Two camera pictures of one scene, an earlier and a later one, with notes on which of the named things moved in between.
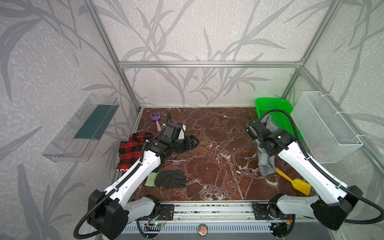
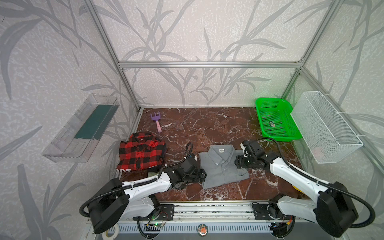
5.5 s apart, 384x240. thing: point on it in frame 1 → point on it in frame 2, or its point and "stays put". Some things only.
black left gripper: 182,144 → 197,173
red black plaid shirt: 129,151 stays put
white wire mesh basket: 326,137 stays put
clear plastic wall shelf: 78,139 stays put
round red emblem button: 202,230 stays put
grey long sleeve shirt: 266,162 → 219,164
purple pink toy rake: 156,117 stays put
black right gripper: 253,130 → 241,161
